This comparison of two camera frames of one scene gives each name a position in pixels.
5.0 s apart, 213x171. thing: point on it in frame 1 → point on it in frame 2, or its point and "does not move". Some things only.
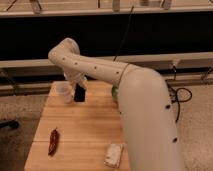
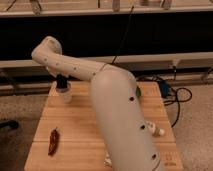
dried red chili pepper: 54,142 does not move
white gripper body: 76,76 → 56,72
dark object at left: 9,123 does not move
